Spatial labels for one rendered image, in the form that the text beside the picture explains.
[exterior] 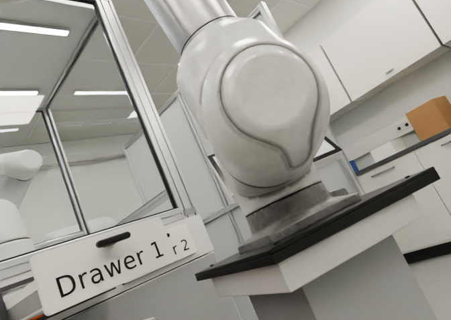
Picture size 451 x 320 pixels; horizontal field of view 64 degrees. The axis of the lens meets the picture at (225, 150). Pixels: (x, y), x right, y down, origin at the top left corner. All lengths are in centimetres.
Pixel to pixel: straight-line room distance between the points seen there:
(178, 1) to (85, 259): 52
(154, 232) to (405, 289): 52
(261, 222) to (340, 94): 335
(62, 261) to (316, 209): 48
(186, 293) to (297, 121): 99
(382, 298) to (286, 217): 18
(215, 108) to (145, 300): 90
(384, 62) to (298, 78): 338
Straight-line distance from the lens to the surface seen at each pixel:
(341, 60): 393
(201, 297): 133
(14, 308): 102
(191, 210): 139
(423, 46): 368
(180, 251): 129
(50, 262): 78
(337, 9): 443
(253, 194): 60
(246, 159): 41
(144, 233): 86
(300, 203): 60
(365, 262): 62
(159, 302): 124
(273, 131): 38
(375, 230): 59
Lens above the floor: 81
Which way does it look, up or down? 13 degrees up
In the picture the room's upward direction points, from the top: 24 degrees counter-clockwise
